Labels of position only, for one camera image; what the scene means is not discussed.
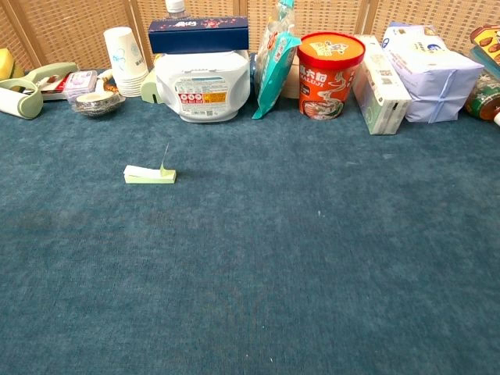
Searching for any green sticky note pad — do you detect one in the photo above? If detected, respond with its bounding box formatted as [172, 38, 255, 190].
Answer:
[123, 164, 177, 185]

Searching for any blue felt table cloth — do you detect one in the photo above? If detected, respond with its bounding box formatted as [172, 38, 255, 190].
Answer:
[0, 70, 500, 375]

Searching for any teal snack bag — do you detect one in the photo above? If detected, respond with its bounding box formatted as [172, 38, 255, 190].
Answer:
[251, 0, 302, 120]

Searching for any white detergent container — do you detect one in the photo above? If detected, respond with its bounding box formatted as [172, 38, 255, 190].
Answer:
[154, 49, 252, 123]

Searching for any red instant noodle cup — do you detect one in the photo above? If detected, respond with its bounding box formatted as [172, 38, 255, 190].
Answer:
[296, 31, 366, 121]

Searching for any navy blue flat box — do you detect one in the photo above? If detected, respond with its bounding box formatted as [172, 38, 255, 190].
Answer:
[148, 16, 250, 55]

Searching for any white tissue box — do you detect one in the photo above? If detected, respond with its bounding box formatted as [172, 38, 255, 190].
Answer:
[352, 34, 413, 136]

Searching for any silver foil bowl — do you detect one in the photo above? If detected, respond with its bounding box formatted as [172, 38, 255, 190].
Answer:
[73, 91, 127, 118]

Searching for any white brown small item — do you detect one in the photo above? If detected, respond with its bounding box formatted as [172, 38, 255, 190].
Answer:
[95, 70, 120, 95]

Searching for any stack of paper cups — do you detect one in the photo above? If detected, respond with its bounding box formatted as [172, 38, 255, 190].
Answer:
[103, 26, 150, 98]

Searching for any clear bottle with white cap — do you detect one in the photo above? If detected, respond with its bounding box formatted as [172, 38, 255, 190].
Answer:
[164, 0, 191, 21]

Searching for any pale blue paper pack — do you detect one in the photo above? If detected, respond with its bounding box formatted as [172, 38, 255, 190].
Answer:
[381, 22, 485, 124]

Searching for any red white packet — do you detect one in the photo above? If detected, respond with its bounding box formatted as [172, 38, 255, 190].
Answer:
[41, 72, 73, 102]

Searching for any rattan folding screen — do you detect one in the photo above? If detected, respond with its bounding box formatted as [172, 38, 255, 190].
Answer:
[0, 0, 500, 73]

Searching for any green white lint roller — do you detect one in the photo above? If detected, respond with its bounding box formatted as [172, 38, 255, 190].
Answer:
[0, 61, 79, 120]

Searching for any nut snack box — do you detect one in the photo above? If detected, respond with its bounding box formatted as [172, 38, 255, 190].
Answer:
[470, 23, 500, 66]

